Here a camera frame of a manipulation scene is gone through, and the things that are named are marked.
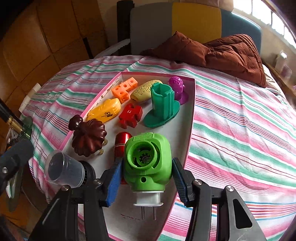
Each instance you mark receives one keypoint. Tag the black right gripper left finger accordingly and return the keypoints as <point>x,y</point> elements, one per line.
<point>99,193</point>

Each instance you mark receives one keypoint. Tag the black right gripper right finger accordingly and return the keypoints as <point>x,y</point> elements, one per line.
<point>196,194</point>

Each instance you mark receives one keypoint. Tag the clear cup with black base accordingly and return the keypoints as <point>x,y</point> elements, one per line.
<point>61,169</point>

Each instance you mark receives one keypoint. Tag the green plug-in mosquito repeller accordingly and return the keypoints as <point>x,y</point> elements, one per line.
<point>147,168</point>

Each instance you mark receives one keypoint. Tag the red cylindrical tube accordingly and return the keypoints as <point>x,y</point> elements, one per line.
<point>119,150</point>

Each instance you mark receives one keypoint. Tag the dark brown pumpkin ornament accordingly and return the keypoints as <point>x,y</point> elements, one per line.
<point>88,136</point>

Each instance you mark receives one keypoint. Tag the yellow plastic scissors cover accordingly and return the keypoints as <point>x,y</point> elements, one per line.
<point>105,111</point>

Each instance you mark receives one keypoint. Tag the red puzzle piece block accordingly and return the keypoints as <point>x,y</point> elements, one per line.
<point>130,116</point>

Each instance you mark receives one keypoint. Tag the teal plastic holder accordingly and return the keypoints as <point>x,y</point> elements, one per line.
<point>164,106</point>

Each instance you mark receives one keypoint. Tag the orange cube blocks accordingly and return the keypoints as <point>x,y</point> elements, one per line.
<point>121,91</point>

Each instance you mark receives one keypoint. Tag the yellow textured oval toy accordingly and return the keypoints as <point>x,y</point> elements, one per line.
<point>143,92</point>

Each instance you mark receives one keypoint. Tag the purple perforated plastic toy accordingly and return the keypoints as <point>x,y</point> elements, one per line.
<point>177,85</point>

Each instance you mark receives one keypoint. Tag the striped bed sheet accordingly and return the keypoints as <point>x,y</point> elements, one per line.
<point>243,135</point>

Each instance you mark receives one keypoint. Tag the pink shallow box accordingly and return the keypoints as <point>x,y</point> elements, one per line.
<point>123,219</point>

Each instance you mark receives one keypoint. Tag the brown quilted blanket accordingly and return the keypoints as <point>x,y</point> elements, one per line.
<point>236,55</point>

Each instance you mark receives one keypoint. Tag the white carton box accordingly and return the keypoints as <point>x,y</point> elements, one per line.
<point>280,61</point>

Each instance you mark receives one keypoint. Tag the multicolour headboard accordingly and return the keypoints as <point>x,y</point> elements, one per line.
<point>152,24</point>

